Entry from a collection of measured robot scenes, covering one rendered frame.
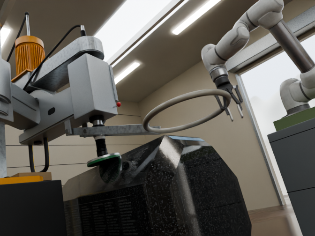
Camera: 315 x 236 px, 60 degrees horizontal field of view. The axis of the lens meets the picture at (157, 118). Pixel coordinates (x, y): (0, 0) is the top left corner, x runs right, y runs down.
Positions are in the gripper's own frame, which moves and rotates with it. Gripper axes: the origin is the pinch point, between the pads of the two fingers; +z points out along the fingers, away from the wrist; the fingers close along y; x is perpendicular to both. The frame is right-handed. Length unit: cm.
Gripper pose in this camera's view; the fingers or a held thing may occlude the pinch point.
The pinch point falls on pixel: (235, 113)
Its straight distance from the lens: 144.7
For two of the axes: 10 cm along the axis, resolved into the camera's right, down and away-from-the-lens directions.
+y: -9.4, 3.2, 0.8
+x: -1.8, -3.0, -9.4
